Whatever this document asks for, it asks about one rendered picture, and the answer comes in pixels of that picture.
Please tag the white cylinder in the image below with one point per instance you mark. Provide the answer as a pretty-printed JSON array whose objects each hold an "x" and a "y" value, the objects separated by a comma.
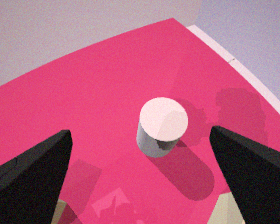
[{"x": 162, "y": 123}]

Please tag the beige block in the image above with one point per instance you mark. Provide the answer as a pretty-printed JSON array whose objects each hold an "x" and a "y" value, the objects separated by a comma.
[
  {"x": 60, "y": 205},
  {"x": 226, "y": 211}
]

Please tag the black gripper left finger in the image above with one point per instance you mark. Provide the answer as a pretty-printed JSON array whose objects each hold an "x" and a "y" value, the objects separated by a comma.
[{"x": 30, "y": 183}]

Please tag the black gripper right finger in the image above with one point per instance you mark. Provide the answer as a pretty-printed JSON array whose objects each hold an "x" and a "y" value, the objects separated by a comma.
[{"x": 252, "y": 172}]

